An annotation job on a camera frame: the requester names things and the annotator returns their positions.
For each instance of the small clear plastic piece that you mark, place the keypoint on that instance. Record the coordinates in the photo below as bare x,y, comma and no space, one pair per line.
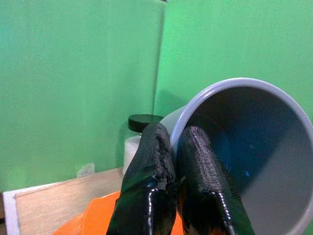
86,169

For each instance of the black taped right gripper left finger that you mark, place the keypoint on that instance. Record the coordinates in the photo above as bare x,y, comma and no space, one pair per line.
144,181

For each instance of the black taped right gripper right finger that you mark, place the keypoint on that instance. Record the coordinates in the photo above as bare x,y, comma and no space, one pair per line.
205,171

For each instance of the orange placemat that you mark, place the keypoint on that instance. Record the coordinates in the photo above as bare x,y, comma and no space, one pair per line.
95,215

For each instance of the glass jar with black lid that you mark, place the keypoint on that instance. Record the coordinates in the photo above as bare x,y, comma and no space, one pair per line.
137,127

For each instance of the grey mug with blue inside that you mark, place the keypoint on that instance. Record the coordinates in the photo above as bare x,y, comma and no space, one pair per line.
269,137

